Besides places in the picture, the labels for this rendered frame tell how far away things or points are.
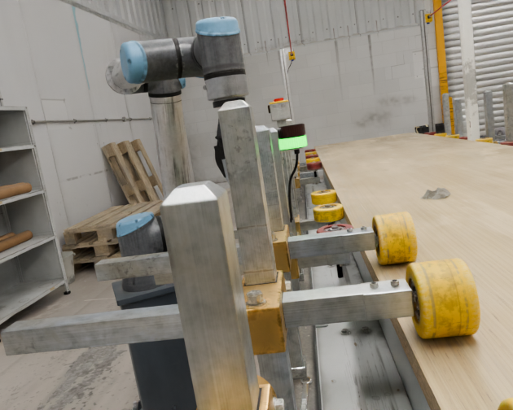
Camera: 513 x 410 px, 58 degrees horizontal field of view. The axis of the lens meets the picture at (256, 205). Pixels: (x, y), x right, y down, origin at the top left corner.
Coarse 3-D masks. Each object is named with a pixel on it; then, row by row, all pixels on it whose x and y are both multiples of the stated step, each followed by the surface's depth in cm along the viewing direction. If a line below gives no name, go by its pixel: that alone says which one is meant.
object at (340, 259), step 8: (312, 256) 100; (320, 256) 100; (328, 256) 100; (336, 256) 99; (344, 256) 99; (304, 264) 101; (312, 264) 100; (320, 264) 100; (328, 264) 100; (240, 272) 102; (160, 280) 104; (168, 280) 104
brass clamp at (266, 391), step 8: (264, 384) 33; (264, 392) 32; (272, 392) 34; (264, 400) 31; (272, 400) 32; (280, 400) 34; (256, 408) 30; (264, 408) 30; (272, 408) 32; (280, 408) 33
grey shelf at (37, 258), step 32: (0, 128) 370; (32, 128) 366; (0, 160) 375; (32, 160) 371; (32, 192) 357; (0, 224) 380; (32, 224) 382; (0, 256) 323; (32, 256) 388; (0, 288) 371; (32, 288) 372; (0, 320) 309
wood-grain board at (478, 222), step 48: (336, 144) 367; (384, 144) 299; (432, 144) 253; (480, 144) 219; (336, 192) 148; (384, 192) 136; (480, 192) 116; (432, 240) 83; (480, 240) 79; (480, 288) 60; (480, 336) 48; (432, 384) 42; (480, 384) 40
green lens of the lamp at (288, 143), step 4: (304, 136) 99; (280, 140) 100; (284, 140) 99; (288, 140) 99; (292, 140) 98; (296, 140) 98; (300, 140) 99; (304, 140) 99; (280, 144) 100; (284, 144) 99; (288, 144) 99; (292, 144) 99; (296, 144) 99; (300, 144) 99; (304, 144) 99; (280, 148) 101; (284, 148) 100; (288, 148) 99
